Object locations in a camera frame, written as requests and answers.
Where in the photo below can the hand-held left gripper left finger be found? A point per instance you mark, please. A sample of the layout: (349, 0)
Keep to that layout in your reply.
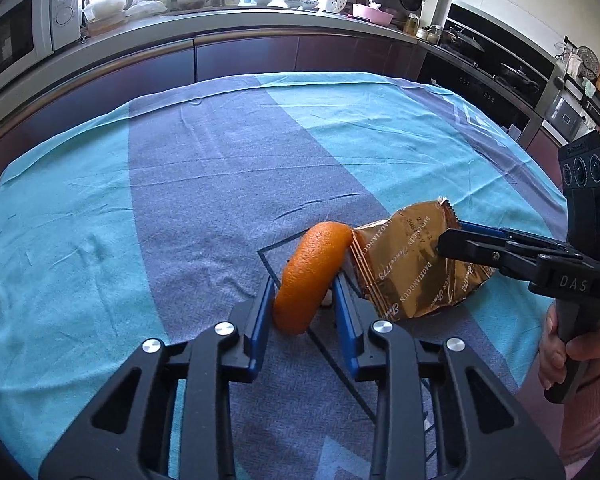
(263, 320)

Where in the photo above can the black cooking pot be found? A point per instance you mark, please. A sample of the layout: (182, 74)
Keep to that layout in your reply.
(461, 40)

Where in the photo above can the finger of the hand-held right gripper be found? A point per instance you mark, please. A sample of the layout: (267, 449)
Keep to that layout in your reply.
(485, 250)
(500, 234)

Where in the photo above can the black built-in stove unit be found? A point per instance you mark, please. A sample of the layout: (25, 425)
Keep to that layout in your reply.
(495, 75)

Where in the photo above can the gold snack wrapper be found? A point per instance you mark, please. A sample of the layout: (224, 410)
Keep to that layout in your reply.
(415, 265)

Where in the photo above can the metal box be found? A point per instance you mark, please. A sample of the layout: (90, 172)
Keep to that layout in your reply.
(565, 117)

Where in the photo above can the person's right hand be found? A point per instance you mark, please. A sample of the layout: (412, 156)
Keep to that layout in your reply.
(592, 342)

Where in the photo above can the white perforated utensil holder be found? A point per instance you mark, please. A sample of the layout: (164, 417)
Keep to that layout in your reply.
(332, 2)

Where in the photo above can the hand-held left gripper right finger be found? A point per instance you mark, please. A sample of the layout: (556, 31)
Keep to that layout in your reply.
(344, 322)

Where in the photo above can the orange peel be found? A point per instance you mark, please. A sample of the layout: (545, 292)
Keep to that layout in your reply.
(310, 275)

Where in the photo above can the black wok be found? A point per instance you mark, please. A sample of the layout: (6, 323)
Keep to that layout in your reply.
(517, 74)

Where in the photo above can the white microwave oven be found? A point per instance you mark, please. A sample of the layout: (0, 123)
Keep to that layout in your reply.
(25, 25)

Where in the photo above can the pink bowl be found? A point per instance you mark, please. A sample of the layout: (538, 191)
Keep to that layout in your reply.
(372, 14)

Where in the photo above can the teal and grey tablecloth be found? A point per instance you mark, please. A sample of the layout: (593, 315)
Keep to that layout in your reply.
(155, 185)

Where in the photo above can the wall rack with kitchenware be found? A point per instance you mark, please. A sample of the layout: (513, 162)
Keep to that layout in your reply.
(587, 80)

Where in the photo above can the kitchen counter with dark cabinets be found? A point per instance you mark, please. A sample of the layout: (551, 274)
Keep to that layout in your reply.
(230, 55)

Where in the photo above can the person's right forearm pink sleeve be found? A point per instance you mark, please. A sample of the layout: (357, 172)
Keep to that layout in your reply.
(580, 425)

